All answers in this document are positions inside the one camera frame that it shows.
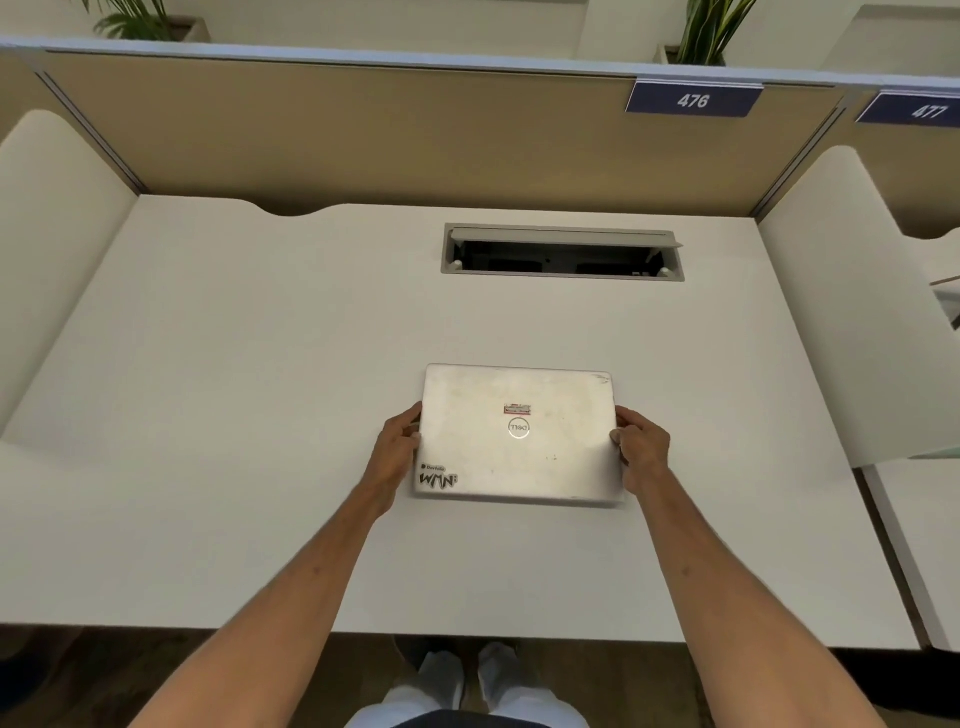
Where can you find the person's right forearm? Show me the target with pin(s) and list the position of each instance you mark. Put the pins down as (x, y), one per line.
(742, 607)

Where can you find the person's left hand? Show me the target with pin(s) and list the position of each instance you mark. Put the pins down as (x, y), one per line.
(388, 459)

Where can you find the beige desk partition panel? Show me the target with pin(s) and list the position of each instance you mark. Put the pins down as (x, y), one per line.
(427, 135)

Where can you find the person's right hand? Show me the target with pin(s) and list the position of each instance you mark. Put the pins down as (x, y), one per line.
(645, 451)

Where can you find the green potted plant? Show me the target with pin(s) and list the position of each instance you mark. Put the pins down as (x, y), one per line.
(705, 30)
(131, 19)

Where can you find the silver laptop with stickers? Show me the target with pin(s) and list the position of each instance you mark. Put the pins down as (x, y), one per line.
(517, 435)

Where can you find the person's left forearm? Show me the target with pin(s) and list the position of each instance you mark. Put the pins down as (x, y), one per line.
(262, 615)

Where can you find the person's left thumb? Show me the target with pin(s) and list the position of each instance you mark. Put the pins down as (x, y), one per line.
(411, 414)

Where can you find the person's right thumb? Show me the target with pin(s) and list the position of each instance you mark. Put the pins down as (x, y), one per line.
(627, 415)

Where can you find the person's white shoe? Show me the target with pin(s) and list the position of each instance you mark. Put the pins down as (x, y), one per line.
(501, 671)
(441, 675)

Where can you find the person's white trousers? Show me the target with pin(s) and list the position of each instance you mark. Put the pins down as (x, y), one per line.
(465, 709)

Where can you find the white curved side divider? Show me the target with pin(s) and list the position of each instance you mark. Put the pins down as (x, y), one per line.
(855, 300)
(52, 247)

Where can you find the blue desk number sign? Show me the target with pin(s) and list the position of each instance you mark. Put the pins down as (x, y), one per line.
(694, 98)
(911, 109)

